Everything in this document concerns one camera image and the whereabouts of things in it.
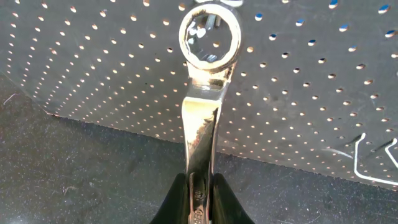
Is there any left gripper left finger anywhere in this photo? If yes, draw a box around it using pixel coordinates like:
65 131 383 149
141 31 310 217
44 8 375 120
149 172 192 224

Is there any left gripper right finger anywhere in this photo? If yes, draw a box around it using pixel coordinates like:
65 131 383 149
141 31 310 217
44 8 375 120
211 172 256 224

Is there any wrench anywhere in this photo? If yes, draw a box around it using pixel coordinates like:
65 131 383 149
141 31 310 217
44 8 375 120
178 2 243 224

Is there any black pegboard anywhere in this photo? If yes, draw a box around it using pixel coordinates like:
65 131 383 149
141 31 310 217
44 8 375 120
0 0 398 192

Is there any metal hook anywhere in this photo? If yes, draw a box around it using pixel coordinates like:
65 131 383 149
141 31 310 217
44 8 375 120
353 133 398 187

